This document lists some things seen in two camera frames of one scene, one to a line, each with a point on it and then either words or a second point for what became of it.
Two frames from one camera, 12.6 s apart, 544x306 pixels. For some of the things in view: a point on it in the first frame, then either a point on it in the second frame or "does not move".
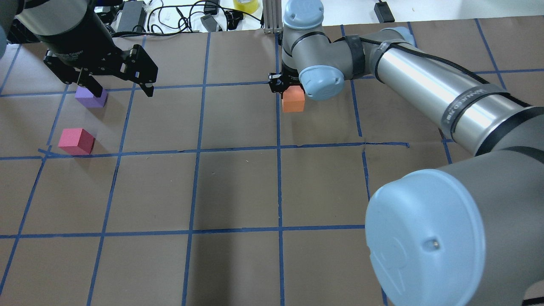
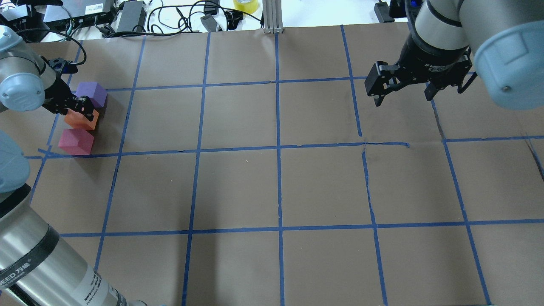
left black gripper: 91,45 to 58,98
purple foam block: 85,97 does not move
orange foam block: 293,99 to 76,120
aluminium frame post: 272,10 does not move
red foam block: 77,141 does not move
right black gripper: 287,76 to 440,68
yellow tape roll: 249,6 does not move
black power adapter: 383,12 does not move
